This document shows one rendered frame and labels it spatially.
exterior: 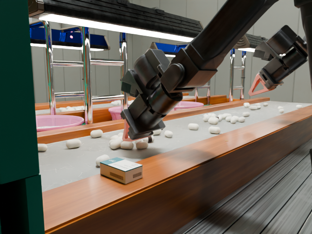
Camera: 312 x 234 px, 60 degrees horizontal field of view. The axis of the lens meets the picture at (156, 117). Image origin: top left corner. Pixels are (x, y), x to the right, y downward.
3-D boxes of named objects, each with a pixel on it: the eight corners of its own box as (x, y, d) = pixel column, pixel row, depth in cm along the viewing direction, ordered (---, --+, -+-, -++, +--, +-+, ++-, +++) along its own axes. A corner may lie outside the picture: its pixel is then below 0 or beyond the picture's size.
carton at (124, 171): (142, 177, 41) (142, 165, 40) (125, 184, 38) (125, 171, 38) (117, 168, 45) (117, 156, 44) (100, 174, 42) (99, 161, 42)
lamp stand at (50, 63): (94, 132, 116) (90, 23, 109) (49, 140, 102) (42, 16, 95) (71, 126, 129) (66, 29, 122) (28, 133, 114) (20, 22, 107)
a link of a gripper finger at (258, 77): (240, 87, 93) (262, 68, 88) (249, 86, 99) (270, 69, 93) (252, 103, 91) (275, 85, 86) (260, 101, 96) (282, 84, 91)
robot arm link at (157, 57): (122, 69, 59) (152, 27, 51) (149, 70, 65) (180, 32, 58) (147, 113, 55) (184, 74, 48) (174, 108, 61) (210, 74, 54)
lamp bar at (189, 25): (208, 40, 97) (209, 19, 96) (36, 10, 52) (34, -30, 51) (190, 42, 103) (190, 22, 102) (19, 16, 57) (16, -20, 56)
